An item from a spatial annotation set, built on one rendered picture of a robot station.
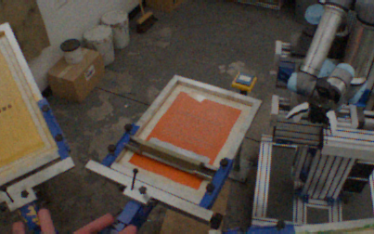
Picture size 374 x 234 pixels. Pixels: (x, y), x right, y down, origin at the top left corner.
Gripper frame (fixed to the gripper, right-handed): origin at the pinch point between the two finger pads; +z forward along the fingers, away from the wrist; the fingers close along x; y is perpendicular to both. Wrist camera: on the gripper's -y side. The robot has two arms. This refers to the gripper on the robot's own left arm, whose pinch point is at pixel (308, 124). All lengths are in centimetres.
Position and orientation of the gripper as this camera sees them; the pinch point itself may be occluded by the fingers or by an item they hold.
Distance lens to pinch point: 115.5
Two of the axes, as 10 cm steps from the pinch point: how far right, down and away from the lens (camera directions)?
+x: -7.8, -3.1, 5.4
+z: -6.0, 6.0, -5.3
